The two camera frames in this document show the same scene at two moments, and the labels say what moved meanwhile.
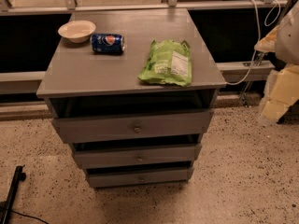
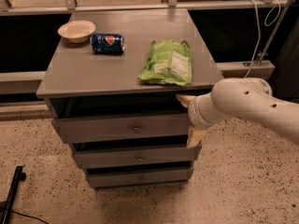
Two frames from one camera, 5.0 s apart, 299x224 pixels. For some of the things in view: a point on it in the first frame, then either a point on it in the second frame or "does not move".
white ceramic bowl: [77, 31] does not move
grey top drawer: [138, 126] does not move
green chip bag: [169, 63] does not move
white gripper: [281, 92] -> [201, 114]
